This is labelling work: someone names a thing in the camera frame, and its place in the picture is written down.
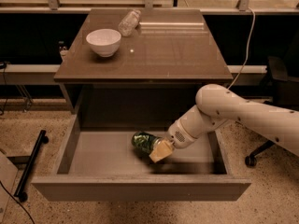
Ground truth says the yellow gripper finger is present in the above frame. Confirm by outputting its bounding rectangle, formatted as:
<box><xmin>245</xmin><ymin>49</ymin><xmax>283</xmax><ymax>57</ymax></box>
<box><xmin>149</xmin><ymin>139</ymin><xmax>174</xmax><ymax>163</ymax></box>

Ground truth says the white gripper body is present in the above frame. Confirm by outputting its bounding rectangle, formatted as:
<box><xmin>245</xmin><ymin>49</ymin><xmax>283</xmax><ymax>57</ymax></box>
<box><xmin>165</xmin><ymin>119</ymin><xmax>196</xmax><ymax>149</ymax></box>

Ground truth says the green soda can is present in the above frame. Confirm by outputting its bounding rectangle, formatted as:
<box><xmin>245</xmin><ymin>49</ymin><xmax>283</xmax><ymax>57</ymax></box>
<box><xmin>131</xmin><ymin>132</ymin><xmax>160</xmax><ymax>154</ymax></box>

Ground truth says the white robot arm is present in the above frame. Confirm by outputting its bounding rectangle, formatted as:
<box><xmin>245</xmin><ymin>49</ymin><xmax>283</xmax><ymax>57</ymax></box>
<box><xmin>149</xmin><ymin>84</ymin><xmax>299</xmax><ymax>162</ymax></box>

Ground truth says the open top drawer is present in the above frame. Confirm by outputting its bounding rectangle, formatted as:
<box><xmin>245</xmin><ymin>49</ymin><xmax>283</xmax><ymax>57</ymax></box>
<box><xmin>31</xmin><ymin>89</ymin><xmax>252</xmax><ymax>203</ymax></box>

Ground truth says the brown cabinet with top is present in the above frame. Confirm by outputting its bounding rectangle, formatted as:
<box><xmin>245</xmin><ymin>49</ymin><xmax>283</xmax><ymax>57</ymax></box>
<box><xmin>53</xmin><ymin>8</ymin><xmax>235</xmax><ymax>115</ymax></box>

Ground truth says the black office chair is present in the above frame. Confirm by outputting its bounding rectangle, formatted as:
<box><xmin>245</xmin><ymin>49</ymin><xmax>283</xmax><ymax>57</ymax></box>
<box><xmin>244</xmin><ymin>31</ymin><xmax>299</xmax><ymax>168</ymax></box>

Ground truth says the white ceramic bowl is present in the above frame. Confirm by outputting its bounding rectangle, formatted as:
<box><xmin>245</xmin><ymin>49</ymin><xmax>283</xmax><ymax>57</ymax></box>
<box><xmin>86</xmin><ymin>29</ymin><xmax>121</xmax><ymax>57</ymax></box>

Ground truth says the clear plastic bottle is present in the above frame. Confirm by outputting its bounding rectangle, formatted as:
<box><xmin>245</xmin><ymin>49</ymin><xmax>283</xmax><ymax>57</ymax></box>
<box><xmin>118</xmin><ymin>9</ymin><xmax>141</xmax><ymax>36</ymax></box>

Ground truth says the small bottle behind cabinet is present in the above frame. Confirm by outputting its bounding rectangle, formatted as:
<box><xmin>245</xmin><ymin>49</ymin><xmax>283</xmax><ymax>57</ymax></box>
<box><xmin>58</xmin><ymin>41</ymin><xmax>68</xmax><ymax>60</ymax></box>

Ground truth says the black wheeled stand base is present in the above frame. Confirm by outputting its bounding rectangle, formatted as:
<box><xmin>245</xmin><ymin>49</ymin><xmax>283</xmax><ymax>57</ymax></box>
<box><xmin>8</xmin><ymin>130</ymin><xmax>49</xmax><ymax>203</ymax></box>

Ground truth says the white cable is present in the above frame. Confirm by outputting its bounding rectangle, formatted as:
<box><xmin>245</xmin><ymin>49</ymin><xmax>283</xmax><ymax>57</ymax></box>
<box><xmin>226</xmin><ymin>7</ymin><xmax>257</xmax><ymax>91</ymax></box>

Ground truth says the black floor cable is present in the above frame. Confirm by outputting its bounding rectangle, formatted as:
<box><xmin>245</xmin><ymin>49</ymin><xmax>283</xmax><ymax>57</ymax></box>
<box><xmin>0</xmin><ymin>180</ymin><xmax>36</xmax><ymax>224</ymax></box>

